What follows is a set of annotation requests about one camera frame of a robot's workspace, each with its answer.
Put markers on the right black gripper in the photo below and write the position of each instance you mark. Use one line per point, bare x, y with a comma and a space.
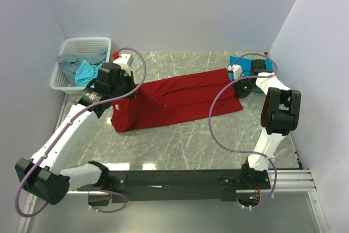
239, 93

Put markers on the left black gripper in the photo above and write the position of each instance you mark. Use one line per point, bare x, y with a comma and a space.
130, 79

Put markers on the red t shirt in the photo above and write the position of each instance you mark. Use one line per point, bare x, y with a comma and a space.
175, 100

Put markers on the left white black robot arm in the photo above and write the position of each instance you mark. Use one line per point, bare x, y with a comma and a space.
43, 174

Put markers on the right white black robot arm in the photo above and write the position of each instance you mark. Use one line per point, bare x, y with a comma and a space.
279, 116

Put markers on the folded teal t shirt stack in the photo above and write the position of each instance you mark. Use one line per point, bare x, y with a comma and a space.
245, 63

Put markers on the light blue t shirt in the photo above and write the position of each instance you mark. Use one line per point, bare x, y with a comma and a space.
85, 73

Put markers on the grey blue t shirt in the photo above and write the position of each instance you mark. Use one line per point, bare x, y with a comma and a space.
69, 63

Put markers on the white plastic laundry basket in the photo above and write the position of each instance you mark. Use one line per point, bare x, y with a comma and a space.
84, 45

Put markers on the black base crossbar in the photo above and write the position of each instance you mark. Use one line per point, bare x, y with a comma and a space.
166, 185

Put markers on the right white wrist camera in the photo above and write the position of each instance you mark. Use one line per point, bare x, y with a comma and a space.
234, 71

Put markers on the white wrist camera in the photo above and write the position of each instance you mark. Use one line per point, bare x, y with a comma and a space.
234, 71
124, 60

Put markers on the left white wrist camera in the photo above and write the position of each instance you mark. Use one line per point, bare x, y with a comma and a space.
124, 60

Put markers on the aluminium rail frame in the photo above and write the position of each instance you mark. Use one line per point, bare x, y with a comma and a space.
289, 181

